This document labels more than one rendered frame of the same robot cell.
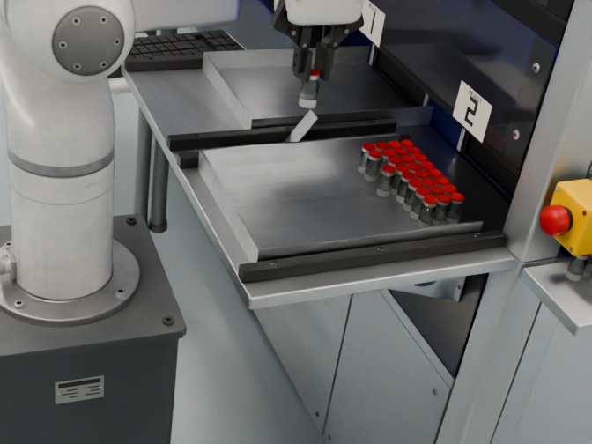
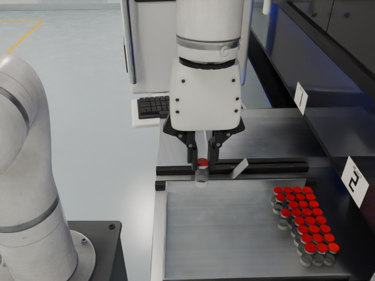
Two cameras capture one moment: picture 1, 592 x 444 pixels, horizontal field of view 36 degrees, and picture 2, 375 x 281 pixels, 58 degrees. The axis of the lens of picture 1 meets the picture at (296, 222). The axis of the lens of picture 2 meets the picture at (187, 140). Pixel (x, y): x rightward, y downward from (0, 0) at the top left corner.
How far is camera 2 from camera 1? 0.67 m
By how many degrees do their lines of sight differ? 21
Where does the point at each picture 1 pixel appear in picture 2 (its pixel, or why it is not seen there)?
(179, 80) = not seen: hidden behind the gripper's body
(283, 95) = (242, 139)
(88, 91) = (24, 172)
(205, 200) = (159, 218)
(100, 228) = (46, 257)
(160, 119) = (162, 151)
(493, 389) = not seen: outside the picture
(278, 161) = (219, 190)
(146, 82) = not seen: hidden behind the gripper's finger
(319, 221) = (226, 247)
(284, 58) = (251, 114)
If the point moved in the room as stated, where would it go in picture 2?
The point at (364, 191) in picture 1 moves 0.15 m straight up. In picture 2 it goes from (269, 222) to (279, 171)
